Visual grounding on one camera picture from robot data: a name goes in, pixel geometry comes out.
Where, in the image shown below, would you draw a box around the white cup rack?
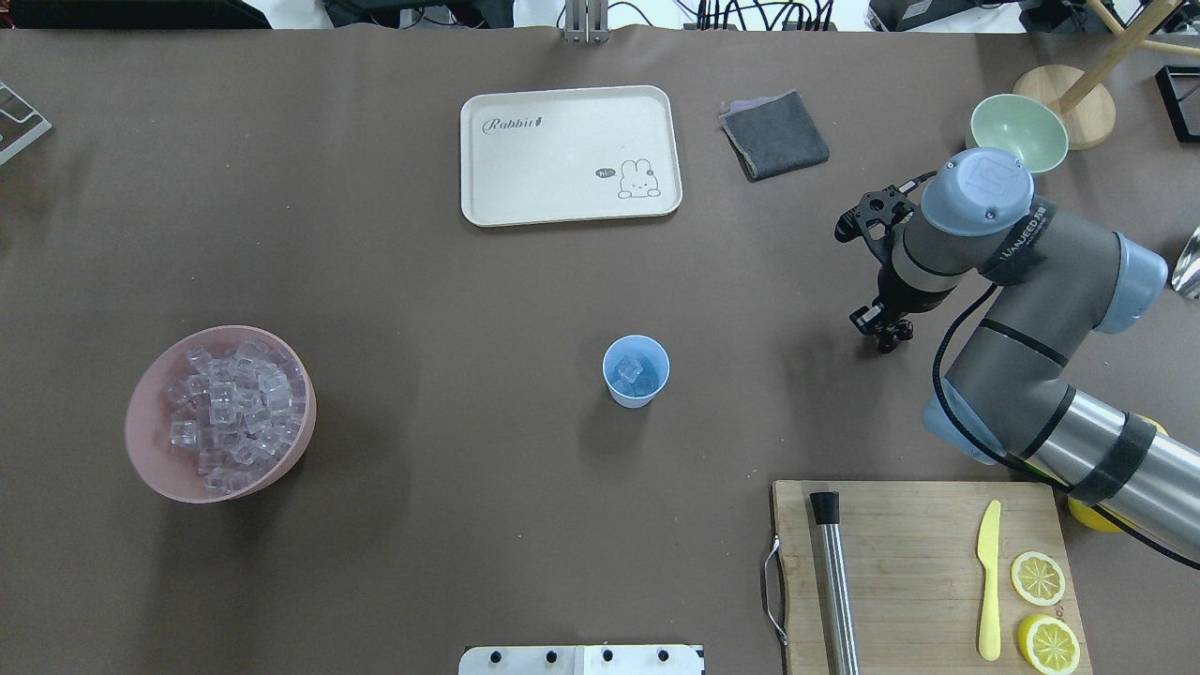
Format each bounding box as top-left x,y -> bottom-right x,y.
0,82 -> 53,165

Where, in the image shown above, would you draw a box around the light blue plastic cup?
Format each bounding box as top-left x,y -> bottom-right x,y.
602,335 -> 671,410

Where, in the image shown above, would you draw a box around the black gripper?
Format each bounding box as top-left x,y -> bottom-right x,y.
834,172 -> 934,338

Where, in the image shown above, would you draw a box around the dark red cherries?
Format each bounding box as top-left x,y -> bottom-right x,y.
876,319 -> 914,354

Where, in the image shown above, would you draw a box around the cream rabbit tray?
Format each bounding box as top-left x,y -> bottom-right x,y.
460,84 -> 683,228

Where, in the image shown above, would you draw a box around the aluminium frame post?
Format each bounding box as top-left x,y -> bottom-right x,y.
562,0 -> 611,44

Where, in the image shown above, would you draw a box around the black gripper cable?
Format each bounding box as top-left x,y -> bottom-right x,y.
931,286 -> 1200,571

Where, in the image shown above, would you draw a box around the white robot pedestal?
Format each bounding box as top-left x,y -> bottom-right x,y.
457,643 -> 706,674

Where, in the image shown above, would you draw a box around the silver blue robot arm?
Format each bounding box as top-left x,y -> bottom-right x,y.
835,148 -> 1196,568

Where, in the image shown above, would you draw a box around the clear ice cubes pile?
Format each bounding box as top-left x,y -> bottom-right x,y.
163,338 -> 308,496

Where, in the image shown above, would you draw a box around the lemon slice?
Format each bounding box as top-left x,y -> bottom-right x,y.
1009,550 -> 1067,607

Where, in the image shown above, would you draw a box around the steel ice scoop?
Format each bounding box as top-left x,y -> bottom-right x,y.
1170,227 -> 1200,300

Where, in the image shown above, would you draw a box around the pink bowl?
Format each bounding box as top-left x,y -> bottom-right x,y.
125,325 -> 317,504

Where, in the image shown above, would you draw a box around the lemon half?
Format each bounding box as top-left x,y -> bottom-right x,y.
1016,614 -> 1082,674

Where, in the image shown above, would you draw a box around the mint green bowl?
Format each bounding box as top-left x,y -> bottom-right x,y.
965,94 -> 1069,175

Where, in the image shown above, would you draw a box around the grey folded cloth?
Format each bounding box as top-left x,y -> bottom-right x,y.
719,90 -> 830,181

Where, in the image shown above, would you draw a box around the clear ice cube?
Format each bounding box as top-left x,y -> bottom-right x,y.
608,354 -> 661,398

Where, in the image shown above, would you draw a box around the yellow plastic knife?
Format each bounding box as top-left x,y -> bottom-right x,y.
976,500 -> 1002,662

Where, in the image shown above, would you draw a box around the wooden cup tree stand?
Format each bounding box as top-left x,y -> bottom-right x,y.
1012,1 -> 1196,150

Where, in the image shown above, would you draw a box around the wooden cutting board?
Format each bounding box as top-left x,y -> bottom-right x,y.
772,480 -> 1085,674

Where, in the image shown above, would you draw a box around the steel muddler black tip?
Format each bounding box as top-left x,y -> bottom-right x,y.
809,490 -> 862,674

